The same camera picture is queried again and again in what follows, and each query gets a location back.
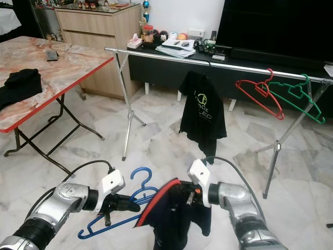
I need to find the blue plastic hanger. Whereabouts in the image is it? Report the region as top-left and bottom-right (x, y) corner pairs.
(77, 167), (159, 240)

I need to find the navy shirt red trim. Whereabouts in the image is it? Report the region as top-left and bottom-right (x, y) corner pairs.
(134, 178), (212, 250)

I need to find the red plastic hanger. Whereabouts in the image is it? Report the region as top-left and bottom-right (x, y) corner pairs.
(235, 68), (285, 121)

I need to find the green plastic hanger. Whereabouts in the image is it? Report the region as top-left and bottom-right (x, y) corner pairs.
(269, 74), (326, 124)

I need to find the black T-shirt large green logo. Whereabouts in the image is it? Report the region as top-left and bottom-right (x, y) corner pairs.
(179, 70), (228, 165)

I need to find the black TV console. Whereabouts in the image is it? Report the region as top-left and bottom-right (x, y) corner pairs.
(127, 46), (333, 99)

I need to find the silver metal clothes rack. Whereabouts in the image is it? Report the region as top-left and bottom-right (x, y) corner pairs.
(105, 47), (333, 199)

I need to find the marble folding table red edge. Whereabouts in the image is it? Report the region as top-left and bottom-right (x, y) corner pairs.
(0, 35), (115, 158)

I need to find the stack of papers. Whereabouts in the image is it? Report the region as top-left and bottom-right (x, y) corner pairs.
(155, 39), (196, 58)

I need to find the plain black garment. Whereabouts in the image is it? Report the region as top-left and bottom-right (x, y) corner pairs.
(0, 68), (43, 111)

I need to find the pink tissue box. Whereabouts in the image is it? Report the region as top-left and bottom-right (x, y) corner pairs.
(127, 33), (143, 50)

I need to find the small dark phone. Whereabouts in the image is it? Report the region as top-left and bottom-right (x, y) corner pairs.
(46, 50), (60, 62)

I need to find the light wooden cabinet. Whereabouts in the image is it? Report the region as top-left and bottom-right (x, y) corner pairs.
(55, 4), (141, 99)

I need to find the black soundbar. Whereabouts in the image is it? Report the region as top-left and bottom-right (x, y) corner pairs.
(230, 48), (328, 67)

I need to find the red lid jar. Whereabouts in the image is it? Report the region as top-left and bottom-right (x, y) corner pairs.
(142, 24), (154, 43)

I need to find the black television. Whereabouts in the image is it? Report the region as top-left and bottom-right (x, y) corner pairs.
(216, 0), (333, 63)

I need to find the blue gold trophy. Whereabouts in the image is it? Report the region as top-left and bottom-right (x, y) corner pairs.
(142, 0), (151, 24)

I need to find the glass display cabinet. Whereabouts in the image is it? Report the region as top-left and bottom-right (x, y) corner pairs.
(31, 0), (63, 40)

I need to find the white cloth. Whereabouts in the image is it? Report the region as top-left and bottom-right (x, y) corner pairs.
(0, 8), (21, 36)

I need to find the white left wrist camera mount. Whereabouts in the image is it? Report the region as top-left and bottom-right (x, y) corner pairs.
(100, 168), (126, 211)

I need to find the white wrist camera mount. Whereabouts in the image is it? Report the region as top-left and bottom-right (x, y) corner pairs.
(100, 168), (126, 211)
(188, 159), (212, 193)

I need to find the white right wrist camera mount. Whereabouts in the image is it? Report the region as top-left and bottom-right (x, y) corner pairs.
(188, 159), (212, 193)

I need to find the white wall socket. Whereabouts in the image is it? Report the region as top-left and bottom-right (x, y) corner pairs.
(188, 29), (205, 39)

